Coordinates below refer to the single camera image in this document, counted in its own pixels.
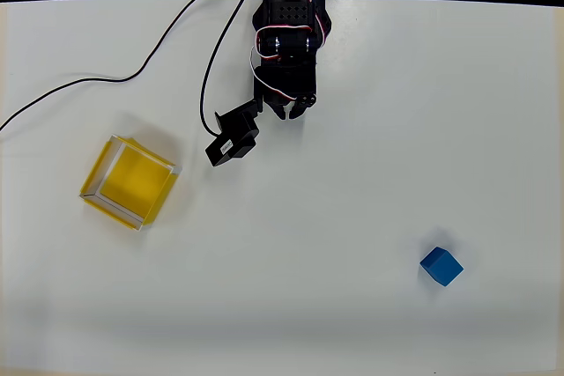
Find blue cube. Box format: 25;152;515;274
419;247;465;288

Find yellow square tray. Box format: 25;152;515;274
78;134;182;233

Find black webcam on mount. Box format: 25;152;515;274
204;100;264;168

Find black webcam cable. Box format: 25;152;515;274
199;0;253;137

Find black cable with inline connector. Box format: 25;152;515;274
0;0;230;133

